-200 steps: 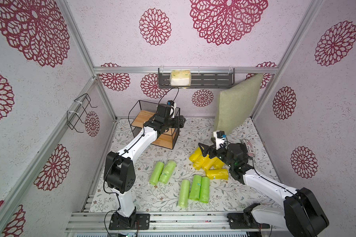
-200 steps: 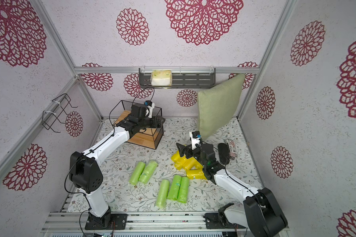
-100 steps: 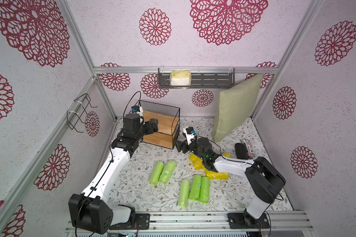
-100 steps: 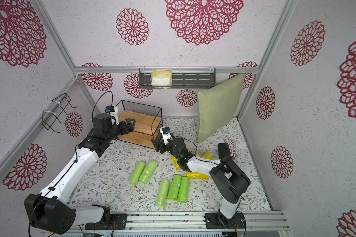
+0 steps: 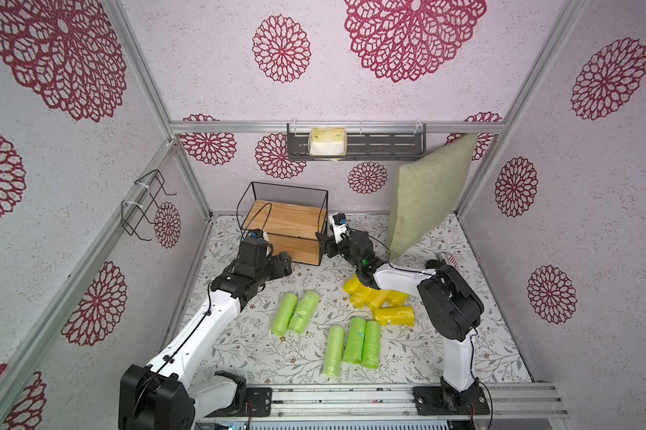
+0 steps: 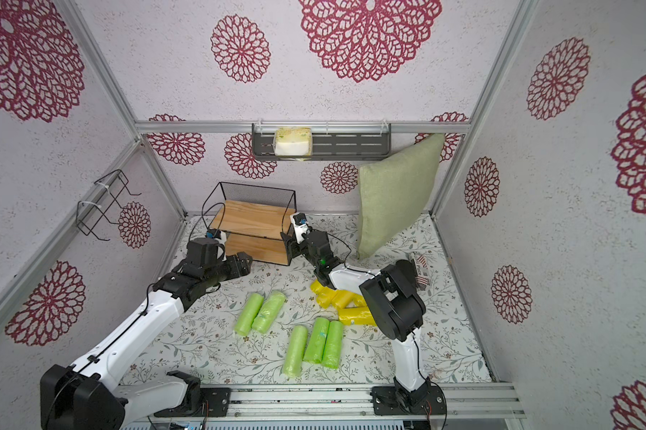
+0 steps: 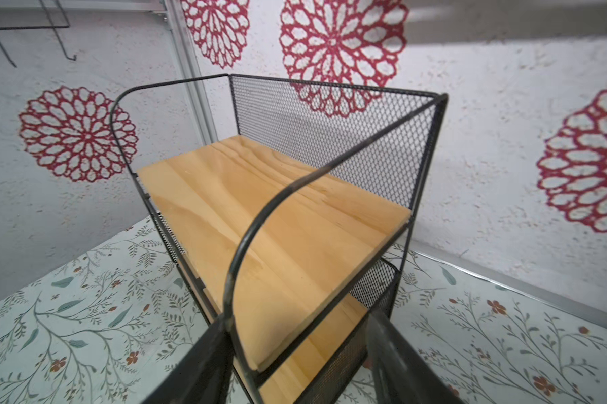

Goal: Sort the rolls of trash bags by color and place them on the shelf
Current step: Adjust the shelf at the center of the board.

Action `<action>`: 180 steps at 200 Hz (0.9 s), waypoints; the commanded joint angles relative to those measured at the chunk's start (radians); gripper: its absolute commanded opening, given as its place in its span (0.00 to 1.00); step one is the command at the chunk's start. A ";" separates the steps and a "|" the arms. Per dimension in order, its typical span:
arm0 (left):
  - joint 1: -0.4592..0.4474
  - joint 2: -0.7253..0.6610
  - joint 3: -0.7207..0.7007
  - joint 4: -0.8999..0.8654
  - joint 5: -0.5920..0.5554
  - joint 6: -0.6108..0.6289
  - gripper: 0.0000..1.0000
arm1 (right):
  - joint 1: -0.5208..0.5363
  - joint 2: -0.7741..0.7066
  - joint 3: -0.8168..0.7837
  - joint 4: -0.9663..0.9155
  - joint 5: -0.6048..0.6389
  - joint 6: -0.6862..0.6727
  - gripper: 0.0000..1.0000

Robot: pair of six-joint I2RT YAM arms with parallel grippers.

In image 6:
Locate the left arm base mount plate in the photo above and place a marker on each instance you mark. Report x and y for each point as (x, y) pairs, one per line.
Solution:
(210, 402)

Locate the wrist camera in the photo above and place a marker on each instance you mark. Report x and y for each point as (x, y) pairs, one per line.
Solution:
(216, 234)
(300, 225)

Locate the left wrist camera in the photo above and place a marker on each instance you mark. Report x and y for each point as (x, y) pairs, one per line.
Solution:
(216, 234)

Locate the black oval object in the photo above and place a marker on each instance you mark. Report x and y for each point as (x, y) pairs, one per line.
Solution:
(408, 269)

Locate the grey wall mounted rack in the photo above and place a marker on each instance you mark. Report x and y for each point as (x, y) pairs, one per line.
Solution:
(328, 145)

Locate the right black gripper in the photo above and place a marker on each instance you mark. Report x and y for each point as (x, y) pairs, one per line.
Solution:
(299, 245)

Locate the green cushion pillow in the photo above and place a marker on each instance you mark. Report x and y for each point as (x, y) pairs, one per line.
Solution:
(394, 192)

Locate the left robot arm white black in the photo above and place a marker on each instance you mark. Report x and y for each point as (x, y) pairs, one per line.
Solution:
(88, 393)

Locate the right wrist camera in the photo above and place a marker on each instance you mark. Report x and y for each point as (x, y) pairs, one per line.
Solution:
(300, 225)

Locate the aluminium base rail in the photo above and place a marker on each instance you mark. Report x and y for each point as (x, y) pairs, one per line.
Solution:
(342, 401)

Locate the green bag roll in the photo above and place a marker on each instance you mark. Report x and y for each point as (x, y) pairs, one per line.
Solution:
(268, 312)
(292, 366)
(318, 338)
(333, 347)
(246, 318)

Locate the yellow bag roll top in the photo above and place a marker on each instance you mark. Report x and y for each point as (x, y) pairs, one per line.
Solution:
(317, 288)

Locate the black wire wooden shelf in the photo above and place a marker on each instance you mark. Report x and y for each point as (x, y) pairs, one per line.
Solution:
(253, 218)

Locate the yellow bag roll front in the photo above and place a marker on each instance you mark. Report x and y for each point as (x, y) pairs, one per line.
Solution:
(356, 316)

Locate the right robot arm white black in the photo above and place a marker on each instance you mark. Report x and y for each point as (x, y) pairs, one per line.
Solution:
(390, 293)

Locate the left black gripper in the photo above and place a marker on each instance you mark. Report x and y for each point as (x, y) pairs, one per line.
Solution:
(245, 266)

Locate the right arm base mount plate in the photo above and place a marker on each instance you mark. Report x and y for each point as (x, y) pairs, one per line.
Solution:
(427, 400)

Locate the white yellow sponge block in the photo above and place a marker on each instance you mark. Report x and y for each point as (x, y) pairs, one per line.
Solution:
(293, 141)

